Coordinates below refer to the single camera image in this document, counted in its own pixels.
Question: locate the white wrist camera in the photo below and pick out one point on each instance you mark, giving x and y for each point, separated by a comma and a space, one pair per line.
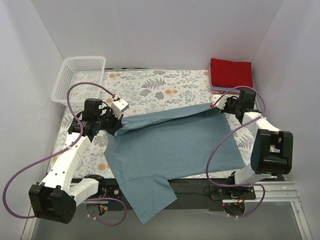
119, 107
218, 102

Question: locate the folded red t shirt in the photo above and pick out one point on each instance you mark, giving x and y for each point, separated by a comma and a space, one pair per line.
226, 73

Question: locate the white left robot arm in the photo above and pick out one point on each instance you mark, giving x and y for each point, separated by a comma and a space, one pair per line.
54, 198

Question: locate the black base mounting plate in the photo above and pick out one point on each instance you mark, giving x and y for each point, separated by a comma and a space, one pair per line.
191, 193

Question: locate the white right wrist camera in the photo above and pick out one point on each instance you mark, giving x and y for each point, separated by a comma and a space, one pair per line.
218, 102

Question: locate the folded lilac t shirt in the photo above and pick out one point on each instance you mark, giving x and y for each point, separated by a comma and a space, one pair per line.
230, 90

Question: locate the white plastic mesh basket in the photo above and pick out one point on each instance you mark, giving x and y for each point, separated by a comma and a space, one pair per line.
76, 70

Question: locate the blue-grey t shirt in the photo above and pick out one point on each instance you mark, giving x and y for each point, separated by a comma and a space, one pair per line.
151, 149

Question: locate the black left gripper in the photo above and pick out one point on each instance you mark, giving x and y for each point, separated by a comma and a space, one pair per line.
116, 124

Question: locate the aluminium extrusion rail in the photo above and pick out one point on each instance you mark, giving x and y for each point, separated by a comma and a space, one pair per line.
276, 215

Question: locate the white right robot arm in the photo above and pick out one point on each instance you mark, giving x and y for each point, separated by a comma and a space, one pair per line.
272, 151

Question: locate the floral patterned table mat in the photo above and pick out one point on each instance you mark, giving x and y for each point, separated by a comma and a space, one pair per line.
146, 91

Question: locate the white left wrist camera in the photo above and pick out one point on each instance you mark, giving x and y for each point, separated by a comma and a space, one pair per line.
119, 107

